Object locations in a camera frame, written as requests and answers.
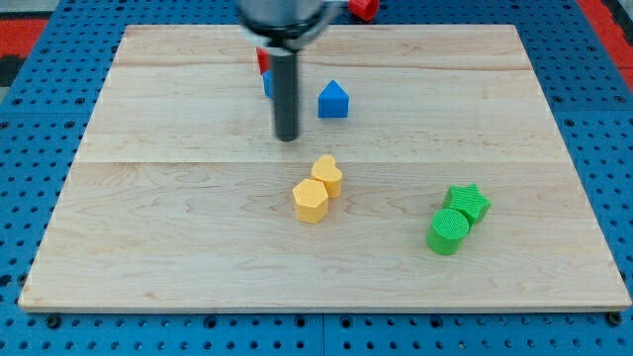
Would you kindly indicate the red block behind rod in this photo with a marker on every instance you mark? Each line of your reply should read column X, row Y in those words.
column 263, row 60

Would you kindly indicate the blue block behind rod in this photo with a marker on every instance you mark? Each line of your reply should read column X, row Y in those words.
column 267, row 83

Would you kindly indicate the green star block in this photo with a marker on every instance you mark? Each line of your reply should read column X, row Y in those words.
column 469, row 201

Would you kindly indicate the blue triangle block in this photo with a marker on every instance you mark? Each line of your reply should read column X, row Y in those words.
column 333, row 102

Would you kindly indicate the yellow hexagon block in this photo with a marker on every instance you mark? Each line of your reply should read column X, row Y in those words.
column 310, row 201

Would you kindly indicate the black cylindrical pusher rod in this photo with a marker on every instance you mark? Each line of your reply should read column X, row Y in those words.
column 285, row 95

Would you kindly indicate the green cylinder block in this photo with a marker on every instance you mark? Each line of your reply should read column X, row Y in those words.
column 446, row 232

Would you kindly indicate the wooden board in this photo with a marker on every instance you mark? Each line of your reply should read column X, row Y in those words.
column 179, row 199

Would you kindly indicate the red cylinder at top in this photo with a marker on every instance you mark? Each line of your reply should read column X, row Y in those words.
column 365, row 10

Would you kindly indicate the yellow heart block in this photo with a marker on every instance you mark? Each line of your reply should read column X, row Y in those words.
column 326, row 171

